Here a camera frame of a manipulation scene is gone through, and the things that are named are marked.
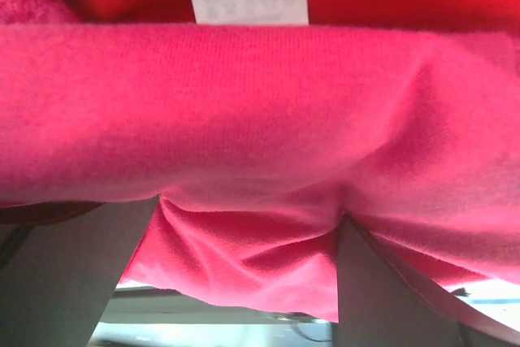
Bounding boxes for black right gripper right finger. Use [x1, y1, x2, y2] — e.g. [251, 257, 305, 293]
[335, 219, 519, 347]

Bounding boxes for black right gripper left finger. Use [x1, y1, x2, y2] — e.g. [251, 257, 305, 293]
[1, 197, 158, 346]

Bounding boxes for pink t shirt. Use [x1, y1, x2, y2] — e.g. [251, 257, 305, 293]
[1, 0, 519, 321]

